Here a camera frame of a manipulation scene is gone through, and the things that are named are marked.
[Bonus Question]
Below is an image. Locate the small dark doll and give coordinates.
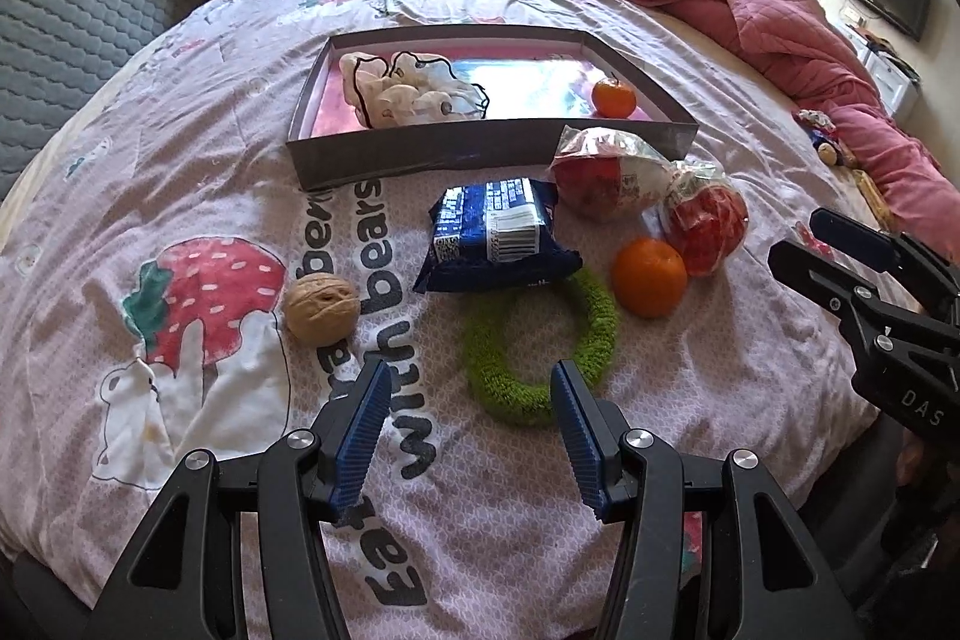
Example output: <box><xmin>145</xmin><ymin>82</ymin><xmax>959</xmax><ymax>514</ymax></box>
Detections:
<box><xmin>810</xmin><ymin>130</ymin><xmax>845</xmax><ymax>167</ymax></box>

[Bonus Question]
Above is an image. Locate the printed pink bed sheet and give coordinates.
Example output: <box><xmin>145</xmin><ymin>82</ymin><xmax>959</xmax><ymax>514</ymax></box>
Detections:
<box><xmin>0</xmin><ymin>0</ymin><xmax>901</xmax><ymax>611</ymax></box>

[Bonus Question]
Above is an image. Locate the green knitted ring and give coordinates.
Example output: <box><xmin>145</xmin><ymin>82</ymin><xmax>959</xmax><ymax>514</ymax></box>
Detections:
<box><xmin>461</xmin><ymin>269</ymin><xmax>620</xmax><ymax>427</ymax></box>

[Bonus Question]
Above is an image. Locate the brown walnut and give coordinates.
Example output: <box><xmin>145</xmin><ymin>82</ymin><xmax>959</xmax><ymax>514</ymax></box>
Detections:
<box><xmin>283</xmin><ymin>272</ymin><xmax>361</xmax><ymax>345</ymax></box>

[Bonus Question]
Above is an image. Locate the pink quilt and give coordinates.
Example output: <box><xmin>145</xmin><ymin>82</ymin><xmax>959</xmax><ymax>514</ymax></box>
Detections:
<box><xmin>577</xmin><ymin>0</ymin><xmax>960</xmax><ymax>236</ymax></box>

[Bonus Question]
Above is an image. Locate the striped red snack packet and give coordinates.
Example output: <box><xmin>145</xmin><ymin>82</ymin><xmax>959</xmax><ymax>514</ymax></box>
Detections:
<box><xmin>641</xmin><ymin>158</ymin><xmax>749</xmax><ymax>279</ymax></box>

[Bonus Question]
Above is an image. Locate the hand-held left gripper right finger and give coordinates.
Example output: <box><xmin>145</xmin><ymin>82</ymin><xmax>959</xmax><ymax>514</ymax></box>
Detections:
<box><xmin>550</xmin><ymin>359</ymin><xmax>856</xmax><ymax>640</ymax></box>

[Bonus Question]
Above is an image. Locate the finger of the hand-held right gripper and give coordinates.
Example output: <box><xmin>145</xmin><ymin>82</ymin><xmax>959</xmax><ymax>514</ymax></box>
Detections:
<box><xmin>808</xmin><ymin>209</ymin><xmax>960</xmax><ymax>296</ymax></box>
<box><xmin>767</xmin><ymin>241</ymin><xmax>923</xmax><ymax>348</ymax></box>

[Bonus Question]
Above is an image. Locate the small orange mandarin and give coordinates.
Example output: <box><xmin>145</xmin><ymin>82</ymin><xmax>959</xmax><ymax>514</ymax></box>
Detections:
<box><xmin>591</xmin><ymin>77</ymin><xmax>637</xmax><ymax>118</ymax></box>

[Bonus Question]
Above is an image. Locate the grey quilted headboard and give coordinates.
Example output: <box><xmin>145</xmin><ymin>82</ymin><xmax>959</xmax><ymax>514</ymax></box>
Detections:
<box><xmin>0</xmin><ymin>0</ymin><xmax>218</xmax><ymax>184</ymax></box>

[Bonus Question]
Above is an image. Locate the large orange mandarin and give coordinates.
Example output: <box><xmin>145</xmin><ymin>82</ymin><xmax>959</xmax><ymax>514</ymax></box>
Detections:
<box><xmin>611</xmin><ymin>237</ymin><xmax>689</xmax><ymax>319</ymax></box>

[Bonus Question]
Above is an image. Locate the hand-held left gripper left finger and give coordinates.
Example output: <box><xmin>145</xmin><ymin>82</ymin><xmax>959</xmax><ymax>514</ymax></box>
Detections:
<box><xmin>82</xmin><ymin>359</ymin><xmax>395</xmax><ymax>640</ymax></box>

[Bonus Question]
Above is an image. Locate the white cabinet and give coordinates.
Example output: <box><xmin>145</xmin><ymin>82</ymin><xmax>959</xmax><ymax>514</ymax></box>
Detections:
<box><xmin>840</xmin><ymin>21</ymin><xmax>920</xmax><ymax>120</ymax></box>

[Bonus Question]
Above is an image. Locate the grey cardboard box pink inside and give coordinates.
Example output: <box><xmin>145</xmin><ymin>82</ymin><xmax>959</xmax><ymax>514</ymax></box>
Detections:
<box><xmin>286</xmin><ymin>26</ymin><xmax>698</xmax><ymax>191</ymax></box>

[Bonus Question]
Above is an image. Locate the round red snack packet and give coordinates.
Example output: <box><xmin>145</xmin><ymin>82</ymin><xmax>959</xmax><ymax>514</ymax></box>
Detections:
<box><xmin>551</xmin><ymin>124</ymin><xmax>672</xmax><ymax>225</ymax></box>

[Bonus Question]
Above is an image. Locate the white cloth with black trim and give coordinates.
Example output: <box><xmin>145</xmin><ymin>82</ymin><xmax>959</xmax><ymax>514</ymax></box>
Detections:
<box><xmin>339</xmin><ymin>51</ymin><xmax>490</xmax><ymax>130</ymax></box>

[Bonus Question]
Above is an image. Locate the blue snack packet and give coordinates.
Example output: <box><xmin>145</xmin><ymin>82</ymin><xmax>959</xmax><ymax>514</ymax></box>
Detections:
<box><xmin>412</xmin><ymin>176</ymin><xmax>584</xmax><ymax>295</ymax></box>

